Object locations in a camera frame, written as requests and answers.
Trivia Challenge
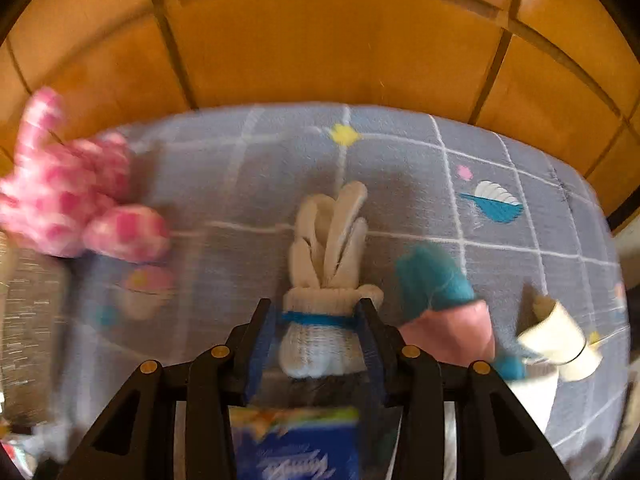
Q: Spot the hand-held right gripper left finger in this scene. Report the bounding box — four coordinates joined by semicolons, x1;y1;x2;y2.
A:
57;297;276;480

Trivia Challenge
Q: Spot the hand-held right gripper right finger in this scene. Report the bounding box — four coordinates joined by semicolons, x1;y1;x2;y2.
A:
355;297;571;480

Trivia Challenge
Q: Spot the white knit gloves bundle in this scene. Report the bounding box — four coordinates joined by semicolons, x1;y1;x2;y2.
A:
277;182;385;380

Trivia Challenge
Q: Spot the beige gauze roll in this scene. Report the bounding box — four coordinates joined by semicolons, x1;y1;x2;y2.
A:
517;295;603;383

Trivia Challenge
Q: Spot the blue tissue packet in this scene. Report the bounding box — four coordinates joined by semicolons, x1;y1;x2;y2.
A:
229;406;362;480

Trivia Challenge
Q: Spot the blue plush elephant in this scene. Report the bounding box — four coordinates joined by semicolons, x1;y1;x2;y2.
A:
395;240;528;382

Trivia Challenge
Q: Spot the grey checked bed sheet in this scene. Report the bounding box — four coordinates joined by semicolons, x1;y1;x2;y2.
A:
0;102;632;480

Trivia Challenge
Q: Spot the grey woven cloth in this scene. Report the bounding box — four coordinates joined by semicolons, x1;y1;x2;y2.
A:
0;240;68;413

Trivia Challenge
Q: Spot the pink spotted plush toy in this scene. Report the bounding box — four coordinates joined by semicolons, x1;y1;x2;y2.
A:
0;86;172;264

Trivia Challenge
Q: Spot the wooden panelled headboard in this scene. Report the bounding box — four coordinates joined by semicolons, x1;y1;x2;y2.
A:
0;0;640;223

